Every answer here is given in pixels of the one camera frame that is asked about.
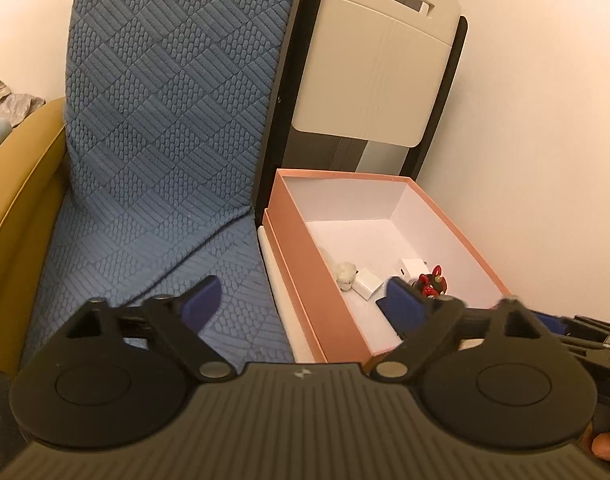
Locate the white USB wall charger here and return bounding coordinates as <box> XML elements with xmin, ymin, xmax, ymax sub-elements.
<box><xmin>352</xmin><ymin>268</ymin><xmax>384</xmax><ymax>301</ymax></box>

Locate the blue textured seat cover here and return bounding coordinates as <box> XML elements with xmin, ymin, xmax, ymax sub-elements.
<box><xmin>23</xmin><ymin>0</ymin><xmax>293</xmax><ymax>367</ymax></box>

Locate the crumpled grey cloth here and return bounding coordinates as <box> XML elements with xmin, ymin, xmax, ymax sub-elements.
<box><xmin>0</xmin><ymin>80</ymin><xmax>46</xmax><ymax>146</ymax></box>

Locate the beige air purifier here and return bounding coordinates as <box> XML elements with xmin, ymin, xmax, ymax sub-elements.
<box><xmin>282</xmin><ymin>0</ymin><xmax>468</xmax><ymax>178</ymax></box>

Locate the pink cardboard box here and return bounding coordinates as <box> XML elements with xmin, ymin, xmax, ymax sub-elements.
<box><xmin>261</xmin><ymin>169</ymin><xmax>509</xmax><ymax>367</ymax></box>

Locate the red black dragon figurine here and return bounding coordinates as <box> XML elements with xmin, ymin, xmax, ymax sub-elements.
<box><xmin>413</xmin><ymin>266</ymin><xmax>448</xmax><ymax>298</ymax></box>

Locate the tan leather sofa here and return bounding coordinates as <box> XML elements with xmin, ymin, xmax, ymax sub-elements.
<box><xmin>0</xmin><ymin>99</ymin><xmax>69</xmax><ymax>376</ymax></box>

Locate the small white box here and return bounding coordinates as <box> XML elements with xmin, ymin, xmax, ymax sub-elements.
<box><xmin>398</xmin><ymin>258</ymin><xmax>429</xmax><ymax>281</ymax></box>

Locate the black sofa side frame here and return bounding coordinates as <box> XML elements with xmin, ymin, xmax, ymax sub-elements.
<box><xmin>253</xmin><ymin>0</ymin><xmax>321</xmax><ymax>226</ymax></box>

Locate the white fluffy hair claw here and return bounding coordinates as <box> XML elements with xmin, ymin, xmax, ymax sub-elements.
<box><xmin>318</xmin><ymin>247</ymin><xmax>357</xmax><ymax>292</ymax></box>

